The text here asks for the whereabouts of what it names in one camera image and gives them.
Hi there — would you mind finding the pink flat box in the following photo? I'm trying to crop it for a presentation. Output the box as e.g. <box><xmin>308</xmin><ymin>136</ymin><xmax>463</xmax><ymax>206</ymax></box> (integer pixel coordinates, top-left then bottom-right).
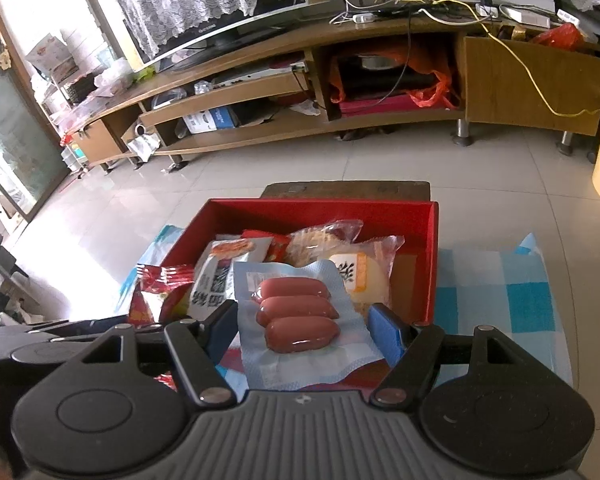
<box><xmin>339</xmin><ymin>92</ymin><xmax>456</xmax><ymax>116</ymax></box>

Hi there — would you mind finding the clear steamed cake packet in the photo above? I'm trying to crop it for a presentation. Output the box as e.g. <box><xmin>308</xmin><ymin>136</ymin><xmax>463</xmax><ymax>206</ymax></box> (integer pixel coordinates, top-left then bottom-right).
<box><xmin>316</xmin><ymin>236</ymin><xmax>406</xmax><ymax>318</ymax></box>

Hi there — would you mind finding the clear waffle packet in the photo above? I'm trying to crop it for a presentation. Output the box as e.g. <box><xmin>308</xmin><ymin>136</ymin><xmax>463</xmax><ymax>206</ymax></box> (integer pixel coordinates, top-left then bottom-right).
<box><xmin>285</xmin><ymin>219</ymin><xmax>363</xmax><ymax>266</ymax></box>

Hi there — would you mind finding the red plastic bag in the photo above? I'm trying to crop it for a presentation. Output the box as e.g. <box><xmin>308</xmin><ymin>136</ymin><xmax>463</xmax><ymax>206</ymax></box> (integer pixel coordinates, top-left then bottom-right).
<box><xmin>532</xmin><ymin>22</ymin><xmax>588</xmax><ymax>52</ymax></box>

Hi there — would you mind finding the blue white carton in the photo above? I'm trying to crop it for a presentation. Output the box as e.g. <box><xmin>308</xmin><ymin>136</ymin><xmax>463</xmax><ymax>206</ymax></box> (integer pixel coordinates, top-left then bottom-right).
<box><xmin>182</xmin><ymin>107</ymin><xmax>238</xmax><ymax>135</ymax></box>

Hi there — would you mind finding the white small bread packet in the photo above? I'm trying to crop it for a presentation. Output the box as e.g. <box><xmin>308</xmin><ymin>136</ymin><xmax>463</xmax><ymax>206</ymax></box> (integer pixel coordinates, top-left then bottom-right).
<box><xmin>189</xmin><ymin>239</ymin><xmax>273</xmax><ymax>322</ymax></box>

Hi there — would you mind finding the red cardboard box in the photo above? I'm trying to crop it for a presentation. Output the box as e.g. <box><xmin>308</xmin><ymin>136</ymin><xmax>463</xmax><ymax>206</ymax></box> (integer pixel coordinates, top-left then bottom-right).
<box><xmin>160</xmin><ymin>198</ymin><xmax>440</xmax><ymax>331</ymax></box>

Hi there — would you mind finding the white plastic drawer cart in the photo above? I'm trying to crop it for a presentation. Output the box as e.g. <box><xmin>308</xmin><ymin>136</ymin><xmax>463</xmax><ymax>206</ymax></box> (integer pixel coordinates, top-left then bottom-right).
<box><xmin>60</xmin><ymin>140</ymin><xmax>88</xmax><ymax>178</ymax></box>

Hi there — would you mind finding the wooden TV stand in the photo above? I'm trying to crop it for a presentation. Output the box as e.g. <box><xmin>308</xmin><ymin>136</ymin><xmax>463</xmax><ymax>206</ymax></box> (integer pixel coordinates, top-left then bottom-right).
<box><xmin>62</xmin><ymin>15</ymin><xmax>600</xmax><ymax>171</ymax></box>

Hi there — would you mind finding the clear sausage packet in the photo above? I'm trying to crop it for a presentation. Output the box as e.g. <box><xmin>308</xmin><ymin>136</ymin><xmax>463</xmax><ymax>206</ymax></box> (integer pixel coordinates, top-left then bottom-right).
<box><xmin>232</xmin><ymin>260</ymin><xmax>396</xmax><ymax>391</ymax></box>

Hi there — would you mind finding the wooden stool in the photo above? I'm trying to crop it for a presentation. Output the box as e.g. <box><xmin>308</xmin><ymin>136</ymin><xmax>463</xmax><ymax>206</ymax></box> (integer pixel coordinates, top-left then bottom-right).
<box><xmin>256</xmin><ymin>181</ymin><xmax>432</xmax><ymax>204</ymax></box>

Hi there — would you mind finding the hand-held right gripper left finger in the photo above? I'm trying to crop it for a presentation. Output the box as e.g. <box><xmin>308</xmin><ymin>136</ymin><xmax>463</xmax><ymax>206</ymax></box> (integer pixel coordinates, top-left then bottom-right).
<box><xmin>82</xmin><ymin>301</ymin><xmax>239</xmax><ymax>409</ymax></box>

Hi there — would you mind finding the white lace cloth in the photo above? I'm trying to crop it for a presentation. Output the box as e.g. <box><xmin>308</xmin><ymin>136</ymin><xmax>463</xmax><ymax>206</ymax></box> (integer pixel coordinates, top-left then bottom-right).
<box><xmin>105</xmin><ymin>0</ymin><xmax>263</xmax><ymax>61</ymax></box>

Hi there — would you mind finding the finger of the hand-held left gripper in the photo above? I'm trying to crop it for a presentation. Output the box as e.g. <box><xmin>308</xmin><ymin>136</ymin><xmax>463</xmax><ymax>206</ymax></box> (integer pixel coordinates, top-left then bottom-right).
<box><xmin>125</xmin><ymin>316</ymin><xmax>170</xmax><ymax>336</ymax></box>

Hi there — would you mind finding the orange plastic bag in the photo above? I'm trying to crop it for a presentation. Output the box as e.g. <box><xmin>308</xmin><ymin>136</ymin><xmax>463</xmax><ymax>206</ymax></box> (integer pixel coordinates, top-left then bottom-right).
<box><xmin>327</xmin><ymin>42</ymin><xmax>456</xmax><ymax>108</ymax></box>

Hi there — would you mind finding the blue white checkered tablecloth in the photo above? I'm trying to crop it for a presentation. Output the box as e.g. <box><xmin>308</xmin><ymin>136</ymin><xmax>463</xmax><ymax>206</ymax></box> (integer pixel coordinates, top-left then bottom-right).
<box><xmin>115</xmin><ymin>225</ymin><xmax>573</xmax><ymax>391</ymax></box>

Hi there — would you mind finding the yellow cable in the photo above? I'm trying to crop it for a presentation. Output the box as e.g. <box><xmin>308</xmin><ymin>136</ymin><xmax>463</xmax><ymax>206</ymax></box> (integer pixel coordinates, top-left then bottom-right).
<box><xmin>375</xmin><ymin>0</ymin><xmax>600</xmax><ymax>118</ymax></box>

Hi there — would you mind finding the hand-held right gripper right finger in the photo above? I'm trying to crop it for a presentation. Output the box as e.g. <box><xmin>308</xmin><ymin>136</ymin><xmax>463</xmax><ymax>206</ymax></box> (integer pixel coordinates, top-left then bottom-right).
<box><xmin>368</xmin><ymin>303</ymin><xmax>514</xmax><ymax>409</ymax></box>

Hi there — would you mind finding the red snack bag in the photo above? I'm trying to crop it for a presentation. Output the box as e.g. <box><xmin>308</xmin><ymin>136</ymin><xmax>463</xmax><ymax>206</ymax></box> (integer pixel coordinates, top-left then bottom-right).
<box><xmin>127</xmin><ymin>264</ymin><xmax>197</xmax><ymax>326</ymax></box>

